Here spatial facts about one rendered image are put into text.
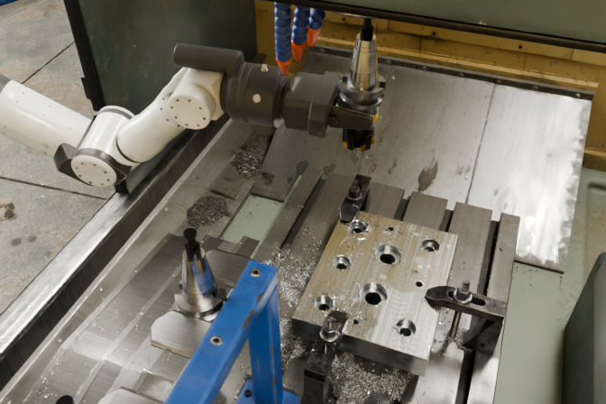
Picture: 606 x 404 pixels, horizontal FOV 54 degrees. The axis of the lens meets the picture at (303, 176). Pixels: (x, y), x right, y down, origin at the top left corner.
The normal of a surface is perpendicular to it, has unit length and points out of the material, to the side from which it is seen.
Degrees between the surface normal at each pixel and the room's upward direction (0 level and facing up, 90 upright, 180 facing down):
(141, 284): 8
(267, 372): 90
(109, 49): 90
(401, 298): 0
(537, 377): 0
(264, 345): 90
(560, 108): 24
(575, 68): 90
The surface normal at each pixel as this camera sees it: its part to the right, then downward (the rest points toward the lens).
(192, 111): -0.25, 0.70
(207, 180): 0.27, -0.66
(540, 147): -0.15, -0.46
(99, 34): 0.93, 0.22
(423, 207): 0.00, -0.77
